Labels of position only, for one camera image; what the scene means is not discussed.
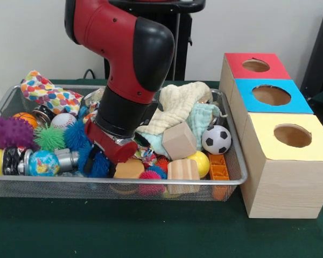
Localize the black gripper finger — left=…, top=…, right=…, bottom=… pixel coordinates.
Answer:
left=83, top=146, right=97, bottom=174
left=108, top=161, right=118, bottom=178

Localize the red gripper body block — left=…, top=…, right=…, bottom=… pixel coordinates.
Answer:
left=85, top=118, right=138, bottom=164

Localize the cream waffle cloth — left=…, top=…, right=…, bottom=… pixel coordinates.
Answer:
left=136, top=81, right=214, bottom=136

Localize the shallow clear mesh bin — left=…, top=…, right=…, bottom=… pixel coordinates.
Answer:
left=0, top=83, right=249, bottom=202

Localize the large blue spiky ball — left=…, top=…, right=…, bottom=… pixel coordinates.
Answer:
left=76, top=145, right=111, bottom=178

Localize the blue globe ball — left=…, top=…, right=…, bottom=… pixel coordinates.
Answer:
left=29, top=150, right=60, bottom=177

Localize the plain wooden cube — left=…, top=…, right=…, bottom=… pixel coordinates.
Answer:
left=161, top=121, right=198, bottom=161

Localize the purple spiky toy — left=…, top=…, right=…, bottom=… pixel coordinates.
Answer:
left=0, top=117, right=40, bottom=151

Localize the yellow tennis ball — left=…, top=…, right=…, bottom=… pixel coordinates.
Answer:
left=187, top=150, right=210, bottom=180

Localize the mint green waffle cloth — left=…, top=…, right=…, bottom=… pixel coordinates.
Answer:
left=139, top=103, right=228, bottom=156

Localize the small soccer ball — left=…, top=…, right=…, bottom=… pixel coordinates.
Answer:
left=201, top=125, right=232, bottom=155

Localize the black chair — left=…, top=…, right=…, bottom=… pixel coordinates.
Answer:
left=300, top=4, right=323, bottom=102

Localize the black cable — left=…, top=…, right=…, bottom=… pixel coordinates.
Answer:
left=82, top=68, right=97, bottom=80

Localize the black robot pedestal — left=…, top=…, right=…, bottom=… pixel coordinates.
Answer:
left=103, top=0, right=207, bottom=81

